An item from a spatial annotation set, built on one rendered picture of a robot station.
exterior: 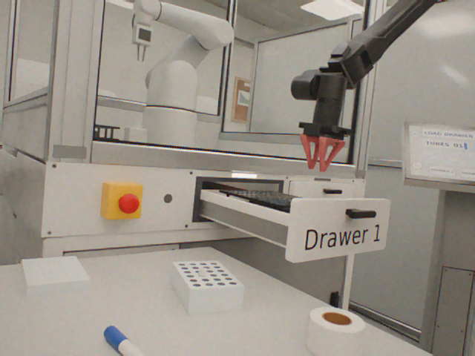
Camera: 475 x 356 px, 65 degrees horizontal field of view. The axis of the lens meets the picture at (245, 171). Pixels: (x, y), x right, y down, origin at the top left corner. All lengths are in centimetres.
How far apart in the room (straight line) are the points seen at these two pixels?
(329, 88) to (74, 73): 50
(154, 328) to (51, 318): 13
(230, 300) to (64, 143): 43
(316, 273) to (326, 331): 81
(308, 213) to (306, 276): 62
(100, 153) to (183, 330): 42
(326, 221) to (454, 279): 112
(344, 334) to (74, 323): 34
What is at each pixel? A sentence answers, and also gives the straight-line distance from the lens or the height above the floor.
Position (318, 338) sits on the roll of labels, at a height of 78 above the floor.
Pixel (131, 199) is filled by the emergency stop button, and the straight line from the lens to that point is 76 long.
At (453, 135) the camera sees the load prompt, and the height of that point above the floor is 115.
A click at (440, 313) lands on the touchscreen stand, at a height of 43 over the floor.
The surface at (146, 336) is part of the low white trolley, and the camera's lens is 52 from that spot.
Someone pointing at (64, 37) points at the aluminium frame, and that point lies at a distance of 80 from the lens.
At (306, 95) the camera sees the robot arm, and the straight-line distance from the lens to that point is 85.
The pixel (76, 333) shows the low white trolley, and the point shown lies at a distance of 53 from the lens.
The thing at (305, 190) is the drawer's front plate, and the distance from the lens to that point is 112.
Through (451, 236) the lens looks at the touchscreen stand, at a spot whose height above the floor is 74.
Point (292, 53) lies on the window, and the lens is 112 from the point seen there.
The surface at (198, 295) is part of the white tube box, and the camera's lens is 56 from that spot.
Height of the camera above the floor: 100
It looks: 3 degrees down
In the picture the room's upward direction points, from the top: 6 degrees clockwise
